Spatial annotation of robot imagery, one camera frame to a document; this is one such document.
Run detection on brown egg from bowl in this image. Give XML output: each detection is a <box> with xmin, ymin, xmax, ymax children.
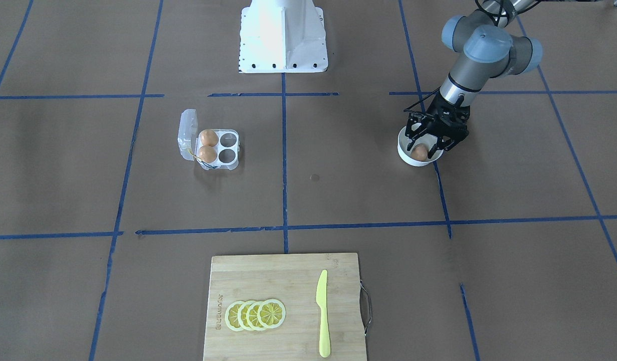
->
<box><xmin>410</xmin><ymin>143</ymin><xmax>429</xmax><ymax>162</ymax></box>

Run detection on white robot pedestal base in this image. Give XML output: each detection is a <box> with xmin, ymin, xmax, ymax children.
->
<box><xmin>238</xmin><ymin>1</ymin><xmax>329</xmax><ymax>74</ymax></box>

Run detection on lemon slice top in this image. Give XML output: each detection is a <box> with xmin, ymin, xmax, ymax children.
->
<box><xmin>259</xmin><ymin>299</ymin><xmax>286</xmax><ymax>329</ymax></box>

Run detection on white ceramic bowl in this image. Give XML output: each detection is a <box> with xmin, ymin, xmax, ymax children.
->
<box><xmin>397</xmin><ymin>126</ymin><xmax>445</xmax><ymax>167</ymax></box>

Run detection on bamboo cutting board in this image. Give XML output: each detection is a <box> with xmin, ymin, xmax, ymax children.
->
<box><xmin>203</xmin><ymin>252</ymin><xmax>367</xmax><ymax>360</ymax></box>

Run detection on clear plastic egg carton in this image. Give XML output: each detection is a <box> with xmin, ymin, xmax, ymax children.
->
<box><xmin>177</xmin><ymin>109</ymin><xmax>240</xmax><ymax>170</ymax></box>

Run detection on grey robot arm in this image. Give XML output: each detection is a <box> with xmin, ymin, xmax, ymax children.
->
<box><xmin>397</xmin><ymin>1</ymin><xmax>543</xmax><ymax>166</ymax></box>

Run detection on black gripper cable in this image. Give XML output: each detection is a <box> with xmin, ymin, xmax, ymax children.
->
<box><xmin>403</xmin><ymin>0</ymin><xmax>544</xmax><ymax>113</ymax></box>

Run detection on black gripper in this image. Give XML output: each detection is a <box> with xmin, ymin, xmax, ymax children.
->
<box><xmin>404</xmin><ymin>92</ymin><xmax>470</xmax><ymax>159</ymax></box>

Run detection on brown egg front carton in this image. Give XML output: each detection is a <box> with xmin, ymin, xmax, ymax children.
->
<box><xmin>196</xmin><ymin>145</ymin><xmax>218</xmax><ymax>164</ymax></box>

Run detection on lemon slice outermost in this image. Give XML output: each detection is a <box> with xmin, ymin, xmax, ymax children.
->
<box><xmin>224</xmin><ymin>301</ymin><xmax>246</xmax><ymax>332</ymax></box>

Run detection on yellow plastic knife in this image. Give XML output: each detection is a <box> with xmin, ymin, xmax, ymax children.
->
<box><xmin>315</xmin><ymin>269</ymin><xmax>331</xmax><ymax>358</ymax></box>

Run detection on brown egg rear carton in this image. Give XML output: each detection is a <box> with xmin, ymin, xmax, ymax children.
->
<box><xmin>198</xmin><ymin>129</ymin><xmax>219</xmax><ymax>147</ymax></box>

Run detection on lemon slice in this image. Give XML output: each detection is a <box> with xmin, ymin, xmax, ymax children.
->
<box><xmin>246</xmin><ymin>301</ymin><xmax>266</xmax><ymax>331</ymax></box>
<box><xmin>259</xmin><ymin>299</ymin><xmax>286</xmax><ymax>329</ymax></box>
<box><xmin>237</xmin><ymin>301</ymin><xmax>255</xmax><ymax>331</ymax></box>

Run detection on brown egg carton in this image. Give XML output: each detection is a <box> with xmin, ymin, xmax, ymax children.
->
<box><xmin>196</xmin><ymin>145</ymin><xmax>218</xmax><ymax>164</ymax></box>
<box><xmin>198</xmin><ymin>129</ymin><xmax>219</xmax><ymax>147</ymax></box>

